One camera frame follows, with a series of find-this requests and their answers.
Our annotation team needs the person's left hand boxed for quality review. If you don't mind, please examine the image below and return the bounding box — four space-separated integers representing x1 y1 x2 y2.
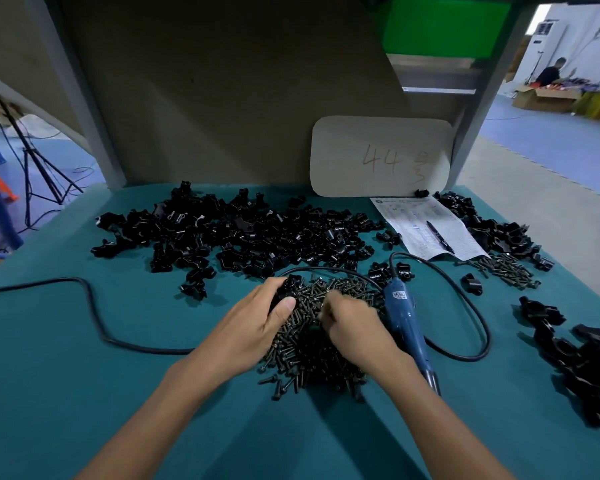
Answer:
192 277 297 381

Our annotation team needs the person's right hand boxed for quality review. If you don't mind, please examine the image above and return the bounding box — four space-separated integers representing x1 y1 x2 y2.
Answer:
319 290 407 368

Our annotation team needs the person's left forearm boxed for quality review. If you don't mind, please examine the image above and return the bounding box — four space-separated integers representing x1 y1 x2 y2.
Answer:
75 347 233 480

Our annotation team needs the person's right forearm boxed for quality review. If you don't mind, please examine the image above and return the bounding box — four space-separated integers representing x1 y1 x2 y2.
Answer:
375 351 517 480

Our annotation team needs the large heap of black screws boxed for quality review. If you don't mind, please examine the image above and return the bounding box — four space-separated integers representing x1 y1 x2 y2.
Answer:
257 276 388 401

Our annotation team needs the blue electric screwdriver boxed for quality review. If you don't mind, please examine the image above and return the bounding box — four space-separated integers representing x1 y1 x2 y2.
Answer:
383 280 442 396

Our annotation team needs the wide pile of black clamps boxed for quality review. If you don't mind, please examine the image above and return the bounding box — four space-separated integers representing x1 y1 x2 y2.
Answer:
91 181 388 301

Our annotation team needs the black pen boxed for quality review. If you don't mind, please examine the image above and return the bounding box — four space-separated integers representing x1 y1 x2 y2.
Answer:
426 221 455 255

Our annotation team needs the printed paper sheet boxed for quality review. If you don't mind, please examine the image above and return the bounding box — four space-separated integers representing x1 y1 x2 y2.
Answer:
370 196 491 261

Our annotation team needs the rounded cardboard sign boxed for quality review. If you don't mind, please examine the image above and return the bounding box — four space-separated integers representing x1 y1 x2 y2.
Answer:
309 116 454 198

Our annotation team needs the small heap of black screws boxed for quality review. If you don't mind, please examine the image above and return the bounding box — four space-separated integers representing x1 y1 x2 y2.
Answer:
457 255 542 290

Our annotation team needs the brown back board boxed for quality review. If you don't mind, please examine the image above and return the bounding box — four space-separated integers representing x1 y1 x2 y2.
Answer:
55 0 416 188

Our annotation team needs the teal table cover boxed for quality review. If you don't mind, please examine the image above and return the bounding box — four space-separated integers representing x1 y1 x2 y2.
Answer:
0 184 600 480

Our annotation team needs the black tripod stand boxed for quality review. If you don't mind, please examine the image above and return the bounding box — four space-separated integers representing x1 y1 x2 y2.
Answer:
0 87 84 206

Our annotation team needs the open cardboard box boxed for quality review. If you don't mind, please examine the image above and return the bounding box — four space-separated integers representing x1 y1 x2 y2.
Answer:
511 86 582 113

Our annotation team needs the green panel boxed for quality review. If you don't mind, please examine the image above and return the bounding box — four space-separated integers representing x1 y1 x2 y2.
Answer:
377 0 512 58

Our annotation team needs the white standing air conditioner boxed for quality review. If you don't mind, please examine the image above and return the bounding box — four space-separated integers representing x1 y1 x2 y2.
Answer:
522 20 556 86

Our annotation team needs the yellow crate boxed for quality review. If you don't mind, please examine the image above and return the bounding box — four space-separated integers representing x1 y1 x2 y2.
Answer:
574 92 600 120

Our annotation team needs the black power cable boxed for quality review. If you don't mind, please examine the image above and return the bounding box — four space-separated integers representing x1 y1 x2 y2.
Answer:
0 251 492 361

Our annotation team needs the grey metal frame post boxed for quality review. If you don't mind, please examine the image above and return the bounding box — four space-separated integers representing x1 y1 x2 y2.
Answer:
22 0 127 190
445 4 540 193

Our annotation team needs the blue tube frame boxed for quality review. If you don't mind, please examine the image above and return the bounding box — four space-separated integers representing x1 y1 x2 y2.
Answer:
0 167 24 251

